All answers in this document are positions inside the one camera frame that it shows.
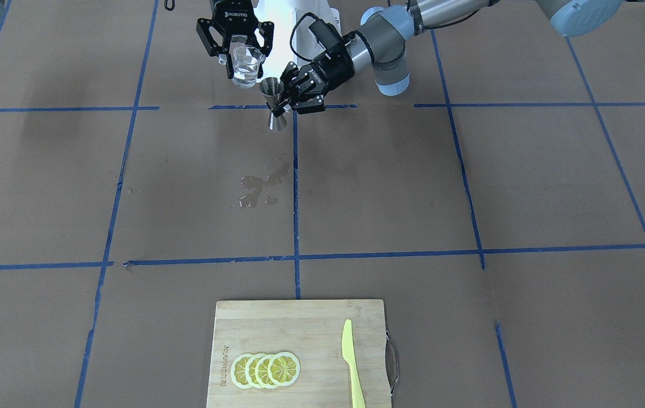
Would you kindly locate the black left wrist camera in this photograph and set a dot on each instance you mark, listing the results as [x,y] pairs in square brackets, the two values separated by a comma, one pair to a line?
[325,34]

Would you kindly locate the bamboo cutting board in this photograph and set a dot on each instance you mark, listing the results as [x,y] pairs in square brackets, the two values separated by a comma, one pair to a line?
[310,329]

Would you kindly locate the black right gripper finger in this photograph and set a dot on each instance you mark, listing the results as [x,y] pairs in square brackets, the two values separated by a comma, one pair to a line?
[266,29]
[214,48]

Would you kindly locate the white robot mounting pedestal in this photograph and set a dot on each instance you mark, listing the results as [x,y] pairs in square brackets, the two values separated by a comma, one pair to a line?
[292,40]

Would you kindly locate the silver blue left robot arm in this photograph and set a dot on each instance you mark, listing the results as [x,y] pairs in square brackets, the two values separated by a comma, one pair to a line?
[378,43]

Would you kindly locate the steel double jigger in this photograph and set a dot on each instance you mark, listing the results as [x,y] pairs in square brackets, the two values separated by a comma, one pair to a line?
[272,90]

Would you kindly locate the lemon slice four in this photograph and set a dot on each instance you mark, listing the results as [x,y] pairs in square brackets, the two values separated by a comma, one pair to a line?
[239,371]

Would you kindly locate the lemon slice one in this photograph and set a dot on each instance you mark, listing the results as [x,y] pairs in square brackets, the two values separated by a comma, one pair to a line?
[284,368]

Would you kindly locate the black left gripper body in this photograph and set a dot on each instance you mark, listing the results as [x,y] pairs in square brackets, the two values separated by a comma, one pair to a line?
[333,68]

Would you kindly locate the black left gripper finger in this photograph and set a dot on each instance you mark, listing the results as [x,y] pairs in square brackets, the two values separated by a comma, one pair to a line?
[314,105]
[297,85]

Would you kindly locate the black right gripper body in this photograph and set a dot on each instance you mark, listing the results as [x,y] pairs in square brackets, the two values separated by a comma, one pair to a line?
[234,17]

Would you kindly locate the yellow plastic knife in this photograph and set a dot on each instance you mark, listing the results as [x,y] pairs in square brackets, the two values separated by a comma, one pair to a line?
[348,354]

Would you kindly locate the lemon slice three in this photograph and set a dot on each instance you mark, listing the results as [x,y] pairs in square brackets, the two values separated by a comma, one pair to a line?
[251,370]

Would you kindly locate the clear glass cup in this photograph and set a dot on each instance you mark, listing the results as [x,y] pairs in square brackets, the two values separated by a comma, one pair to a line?
[246,64]

